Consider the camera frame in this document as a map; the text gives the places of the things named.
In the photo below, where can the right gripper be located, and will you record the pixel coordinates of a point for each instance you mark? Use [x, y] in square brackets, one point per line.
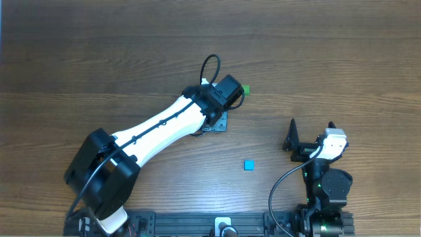
[304, 152]

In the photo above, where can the green cube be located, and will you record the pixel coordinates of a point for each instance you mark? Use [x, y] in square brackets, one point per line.
[246, 89]

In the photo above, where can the blue cube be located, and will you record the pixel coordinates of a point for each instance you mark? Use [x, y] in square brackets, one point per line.
[249, 165]

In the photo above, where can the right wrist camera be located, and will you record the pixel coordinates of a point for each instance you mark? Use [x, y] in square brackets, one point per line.
[333, 143]

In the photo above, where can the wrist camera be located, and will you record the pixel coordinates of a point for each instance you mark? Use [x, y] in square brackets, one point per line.
[204, 81]
[333, 143]

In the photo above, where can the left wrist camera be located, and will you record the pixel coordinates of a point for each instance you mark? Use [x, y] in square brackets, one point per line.
[204, 81]

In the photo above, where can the mounting rail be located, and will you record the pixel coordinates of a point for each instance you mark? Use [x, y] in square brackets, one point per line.
[190, 224]

